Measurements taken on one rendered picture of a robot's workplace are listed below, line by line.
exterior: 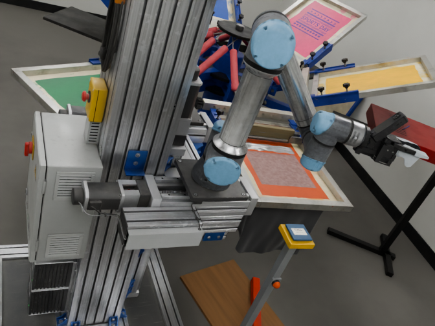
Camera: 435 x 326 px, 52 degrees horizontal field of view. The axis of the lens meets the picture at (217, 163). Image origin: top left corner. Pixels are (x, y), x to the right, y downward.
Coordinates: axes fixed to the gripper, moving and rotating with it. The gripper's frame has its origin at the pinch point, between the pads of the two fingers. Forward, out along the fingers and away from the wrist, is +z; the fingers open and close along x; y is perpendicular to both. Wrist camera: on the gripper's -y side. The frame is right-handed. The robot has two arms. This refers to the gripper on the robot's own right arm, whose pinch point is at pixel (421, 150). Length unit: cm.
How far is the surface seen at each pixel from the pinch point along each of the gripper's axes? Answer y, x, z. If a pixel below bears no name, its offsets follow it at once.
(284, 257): 81, -42, -6
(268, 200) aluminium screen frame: 62, -56, -21
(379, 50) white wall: 4, -345, 107
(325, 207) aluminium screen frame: 62, -66, 11
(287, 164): 60, -100, -6
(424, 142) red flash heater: 35, -156, 92
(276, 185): 63, -76, -14
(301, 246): 69, -36, -4
